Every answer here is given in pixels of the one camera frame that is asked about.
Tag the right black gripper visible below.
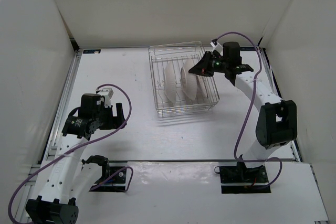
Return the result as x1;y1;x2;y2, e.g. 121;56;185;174
188;51;229;77

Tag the red sunburst printed plate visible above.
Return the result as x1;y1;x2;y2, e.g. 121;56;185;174
196;76;208;98

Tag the orange floral rim plate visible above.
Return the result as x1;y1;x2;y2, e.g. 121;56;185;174
180;59;197;100

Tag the white ribbed bowl plate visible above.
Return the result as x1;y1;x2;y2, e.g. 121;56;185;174
164;62;176;104

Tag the wire dish rack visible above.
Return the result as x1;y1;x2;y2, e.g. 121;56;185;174
148;41;219;118

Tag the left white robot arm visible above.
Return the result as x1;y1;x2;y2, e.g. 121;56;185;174
25;88;125;223

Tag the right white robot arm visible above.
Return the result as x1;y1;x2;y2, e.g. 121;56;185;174
189;42;297;182

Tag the blue label sticker right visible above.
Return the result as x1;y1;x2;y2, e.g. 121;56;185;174
240;47;257;51

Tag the blue label sticker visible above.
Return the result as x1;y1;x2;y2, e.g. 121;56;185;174
240;47;257;51
83;49;101;54

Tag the blue label sticker left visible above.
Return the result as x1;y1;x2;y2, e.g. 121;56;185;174
83;49;101;54

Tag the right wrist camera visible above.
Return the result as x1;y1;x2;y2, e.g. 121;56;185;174
211;39;223;55

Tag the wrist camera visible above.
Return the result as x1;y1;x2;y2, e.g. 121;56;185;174
211;39;223;55
96;88;113;106

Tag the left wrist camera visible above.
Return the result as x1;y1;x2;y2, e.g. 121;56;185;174
96;88;113;106

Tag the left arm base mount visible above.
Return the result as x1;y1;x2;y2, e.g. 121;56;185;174
89;166;134;193

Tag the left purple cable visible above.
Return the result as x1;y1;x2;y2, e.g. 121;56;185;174
7;84;134;223

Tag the left aluminium rail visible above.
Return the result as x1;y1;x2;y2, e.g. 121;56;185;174
15;47;81;223

